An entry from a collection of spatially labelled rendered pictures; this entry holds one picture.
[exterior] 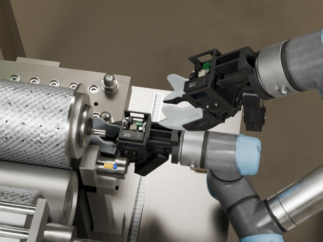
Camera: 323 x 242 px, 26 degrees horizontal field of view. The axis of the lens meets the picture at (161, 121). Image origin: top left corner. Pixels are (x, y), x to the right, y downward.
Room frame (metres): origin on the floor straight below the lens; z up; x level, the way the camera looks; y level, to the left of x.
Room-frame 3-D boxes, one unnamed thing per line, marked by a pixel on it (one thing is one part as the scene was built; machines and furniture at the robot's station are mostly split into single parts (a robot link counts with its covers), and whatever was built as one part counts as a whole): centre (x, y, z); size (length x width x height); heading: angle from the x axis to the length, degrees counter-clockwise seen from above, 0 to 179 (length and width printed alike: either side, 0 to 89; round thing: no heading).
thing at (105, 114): (0.74, 0.12, 1.05); 0.04 x 0.04 x 0.04
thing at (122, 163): (0.56, 0.07, 1.18); 0.04 x 0.02 x 0.04; 171
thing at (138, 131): (0.65, 0.02, 1.12); 0.12 x 0.08 x 0.09; 81
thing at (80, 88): (0.61, 0.15, 1.25); 0.15 x 0.01 x 0.15; 171
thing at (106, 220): (0.57, 0.11, 1.05); 0.06 x 0.05 x 0.31; 81
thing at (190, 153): (0.64, -0.06, 1.11); 0.08 x 0.05 x 0.08; 171
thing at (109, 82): (0.83, 0.11, 1.05); 0.04 x 0.04 x 0.04
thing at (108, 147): (0.65, 0.13, 1.12); 0.09 x 0.03 x 0.06; 82
